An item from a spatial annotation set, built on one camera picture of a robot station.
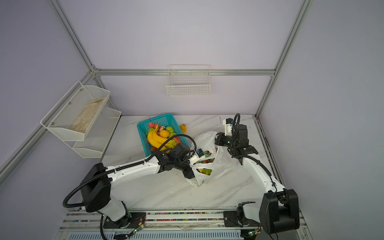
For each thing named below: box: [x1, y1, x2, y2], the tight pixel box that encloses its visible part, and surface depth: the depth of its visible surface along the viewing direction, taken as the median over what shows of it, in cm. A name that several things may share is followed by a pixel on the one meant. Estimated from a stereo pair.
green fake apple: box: [165, 126, 175, 133], surface depth 106 cm
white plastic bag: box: [185, 131, 239, 187], surface depth 76 cm
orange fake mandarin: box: [159, 130, 170, 139], surface depth 101 cm
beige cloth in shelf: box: [70, 96, 106, 134], surface depth 80 cm
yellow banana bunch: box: [147, 124, 171, 151], surface depth 97 cm
